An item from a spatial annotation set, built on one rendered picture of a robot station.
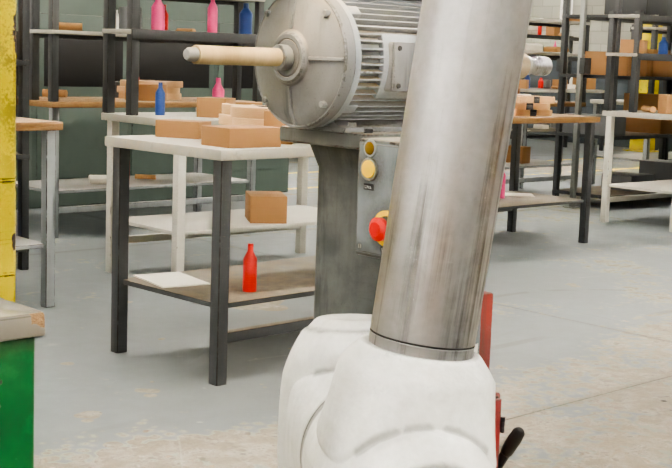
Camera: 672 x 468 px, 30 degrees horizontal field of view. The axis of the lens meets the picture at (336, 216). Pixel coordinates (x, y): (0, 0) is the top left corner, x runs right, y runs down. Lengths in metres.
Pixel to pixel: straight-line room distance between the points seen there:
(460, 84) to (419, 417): 0.30
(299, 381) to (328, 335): 0.06
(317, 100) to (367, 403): 1.16
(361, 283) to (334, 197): 0.18
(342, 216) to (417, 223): 1.28
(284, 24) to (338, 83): 0.17
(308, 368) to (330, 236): 1.12
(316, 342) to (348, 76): 0.94
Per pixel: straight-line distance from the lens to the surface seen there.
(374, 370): 1.14
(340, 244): 2.42
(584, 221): 9.06
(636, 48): 10.16
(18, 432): 1.62
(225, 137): 4.73
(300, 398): 1.32
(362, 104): 2.27
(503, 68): 1.13
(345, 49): 2.19
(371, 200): 2.10
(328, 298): 2.46
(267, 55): 2.21
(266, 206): 7.05
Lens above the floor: 1.25
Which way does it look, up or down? 7 degrees down
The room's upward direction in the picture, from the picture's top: 2 degrees clockwise
